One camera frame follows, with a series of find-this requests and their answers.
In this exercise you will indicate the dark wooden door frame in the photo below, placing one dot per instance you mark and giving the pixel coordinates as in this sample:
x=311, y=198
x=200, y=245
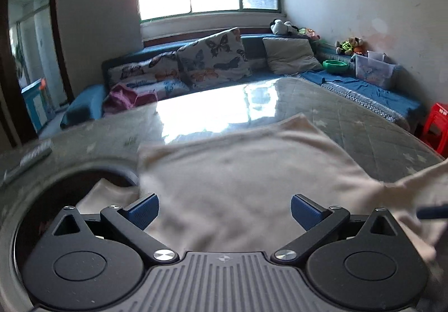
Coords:
x=59, y=35

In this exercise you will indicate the quilted star table cover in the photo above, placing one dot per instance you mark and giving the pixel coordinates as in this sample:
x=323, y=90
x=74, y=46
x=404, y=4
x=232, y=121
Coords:
x=367, y=116

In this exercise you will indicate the patterned blue sofa cover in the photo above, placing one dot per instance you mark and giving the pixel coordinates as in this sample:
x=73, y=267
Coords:
x=364, y=100

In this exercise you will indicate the blue cloth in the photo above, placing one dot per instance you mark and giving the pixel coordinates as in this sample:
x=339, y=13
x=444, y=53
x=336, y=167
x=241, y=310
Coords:
x=350, y=83

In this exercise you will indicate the pink garment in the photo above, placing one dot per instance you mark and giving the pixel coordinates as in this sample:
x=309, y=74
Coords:
x=120, y=97

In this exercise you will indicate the orange toy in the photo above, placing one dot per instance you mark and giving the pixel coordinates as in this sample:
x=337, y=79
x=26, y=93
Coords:
x=42, y=84

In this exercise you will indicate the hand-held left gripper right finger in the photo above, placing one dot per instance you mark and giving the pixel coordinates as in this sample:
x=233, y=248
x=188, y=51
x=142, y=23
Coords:
x=305, y=213

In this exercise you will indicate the yellow green plush toy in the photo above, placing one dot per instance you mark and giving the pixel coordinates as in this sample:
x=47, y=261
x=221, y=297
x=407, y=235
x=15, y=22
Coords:
x=344, y=47

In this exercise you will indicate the red plastic stool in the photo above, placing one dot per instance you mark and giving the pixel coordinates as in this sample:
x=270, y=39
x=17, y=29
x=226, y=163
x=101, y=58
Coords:
x=435, y=126

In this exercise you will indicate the cream garment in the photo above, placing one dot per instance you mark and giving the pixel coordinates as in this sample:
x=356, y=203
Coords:
x=245, y=186

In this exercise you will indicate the brown teddy bear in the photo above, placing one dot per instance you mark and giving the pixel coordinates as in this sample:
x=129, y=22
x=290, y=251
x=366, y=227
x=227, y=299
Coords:
x=357, y=44

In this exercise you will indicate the square butterfly print pillow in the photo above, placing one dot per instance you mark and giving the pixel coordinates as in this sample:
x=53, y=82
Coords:
x=213, y=60

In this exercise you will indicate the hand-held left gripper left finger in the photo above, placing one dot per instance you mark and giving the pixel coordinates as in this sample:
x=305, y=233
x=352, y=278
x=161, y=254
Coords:
x=145, y=211

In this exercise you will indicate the turquoise cabinet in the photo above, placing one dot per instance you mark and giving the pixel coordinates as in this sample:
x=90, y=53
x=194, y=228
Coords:
x=35, y=105

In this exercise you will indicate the green and pink toy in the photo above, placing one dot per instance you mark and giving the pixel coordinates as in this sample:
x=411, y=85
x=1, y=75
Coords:
x=308, y=34

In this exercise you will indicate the clear plastic storage box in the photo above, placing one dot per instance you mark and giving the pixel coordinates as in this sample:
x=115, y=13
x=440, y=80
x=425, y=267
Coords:
x=374, y=72

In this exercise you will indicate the small clear plastic box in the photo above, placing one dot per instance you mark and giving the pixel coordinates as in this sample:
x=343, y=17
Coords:
x=376, y=55

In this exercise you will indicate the blue sofa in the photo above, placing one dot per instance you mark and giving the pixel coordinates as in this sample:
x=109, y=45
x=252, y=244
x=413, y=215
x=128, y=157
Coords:
x=252, y=46

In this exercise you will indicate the green bowl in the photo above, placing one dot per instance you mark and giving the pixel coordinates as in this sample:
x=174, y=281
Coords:
x=336, y=66

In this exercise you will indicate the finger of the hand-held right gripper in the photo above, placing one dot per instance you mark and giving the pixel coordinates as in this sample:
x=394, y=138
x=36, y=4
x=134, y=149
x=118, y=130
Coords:
x=434, y=212

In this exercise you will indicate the long butterfly print cushion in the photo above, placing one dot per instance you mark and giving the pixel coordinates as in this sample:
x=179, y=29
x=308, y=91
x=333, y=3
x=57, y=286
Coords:
x=147, y=77

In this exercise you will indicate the grey remote control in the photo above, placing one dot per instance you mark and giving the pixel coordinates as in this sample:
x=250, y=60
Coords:
x=31, y=158

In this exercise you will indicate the panda plush toy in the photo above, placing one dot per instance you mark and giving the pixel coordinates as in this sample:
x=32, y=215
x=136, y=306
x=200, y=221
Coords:
x=278, y=27

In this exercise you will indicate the grey pillow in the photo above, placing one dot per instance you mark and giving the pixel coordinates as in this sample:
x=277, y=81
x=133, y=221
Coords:
x=290, y=55

